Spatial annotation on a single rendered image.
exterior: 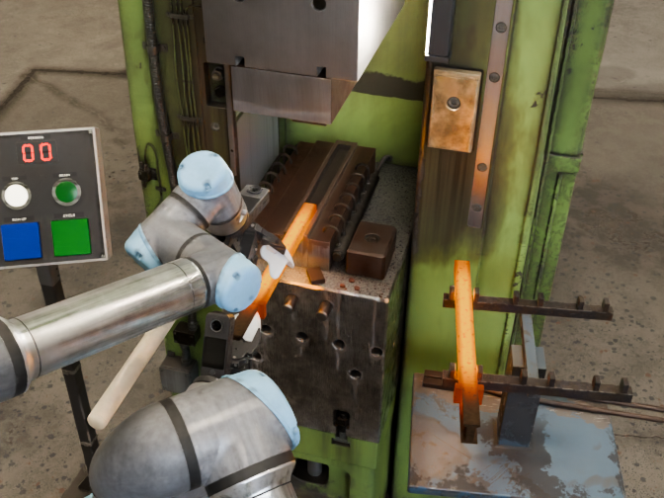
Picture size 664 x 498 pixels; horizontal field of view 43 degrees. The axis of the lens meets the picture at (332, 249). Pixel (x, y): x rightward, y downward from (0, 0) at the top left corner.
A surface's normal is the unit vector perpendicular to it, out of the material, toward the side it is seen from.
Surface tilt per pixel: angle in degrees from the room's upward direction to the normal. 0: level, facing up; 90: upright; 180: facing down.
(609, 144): 0
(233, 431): 40
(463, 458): 0
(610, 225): 0
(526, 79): 90
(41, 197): 60
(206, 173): 29
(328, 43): 90
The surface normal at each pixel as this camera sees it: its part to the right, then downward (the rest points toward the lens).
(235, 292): 0.72, 0.42
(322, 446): -0.27, 0.57
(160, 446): 0.06, -0.29
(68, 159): 0.15, 0.11
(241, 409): 0.25, -0.45
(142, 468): -0.15, 0.13
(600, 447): 0.01, -0.81
